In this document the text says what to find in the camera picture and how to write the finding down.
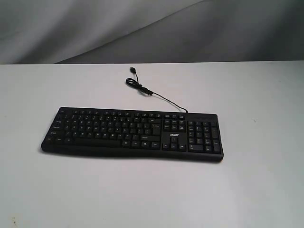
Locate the black acer keyboard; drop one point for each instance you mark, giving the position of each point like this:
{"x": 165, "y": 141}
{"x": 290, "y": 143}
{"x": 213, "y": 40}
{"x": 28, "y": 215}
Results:
{"x": 116, "y": 133}

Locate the grey backdrop cloth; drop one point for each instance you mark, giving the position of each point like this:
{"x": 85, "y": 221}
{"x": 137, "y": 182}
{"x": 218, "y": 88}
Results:
{"x": 150, "y": 31}

